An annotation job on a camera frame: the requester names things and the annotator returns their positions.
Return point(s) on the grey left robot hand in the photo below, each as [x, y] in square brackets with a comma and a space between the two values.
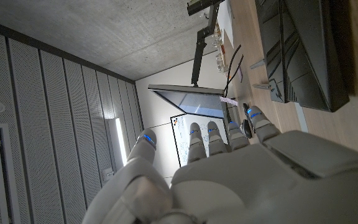
[244, 186]

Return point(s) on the black router with antennas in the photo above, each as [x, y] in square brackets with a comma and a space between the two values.
[306, 53]

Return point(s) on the black computer mouse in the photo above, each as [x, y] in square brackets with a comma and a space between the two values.
[246, 129]

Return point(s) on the white paper tag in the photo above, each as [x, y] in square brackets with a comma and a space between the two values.
[228, 101]

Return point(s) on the computer monitor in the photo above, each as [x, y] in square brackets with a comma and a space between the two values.
[194, 102]

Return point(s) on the long ceiling light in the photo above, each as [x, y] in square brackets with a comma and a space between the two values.
[120, 140]

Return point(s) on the ceiling vent slot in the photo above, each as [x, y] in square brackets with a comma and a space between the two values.
[2, 174]

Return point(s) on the whiteboard with black frame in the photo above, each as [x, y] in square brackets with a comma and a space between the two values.
[180, 137]

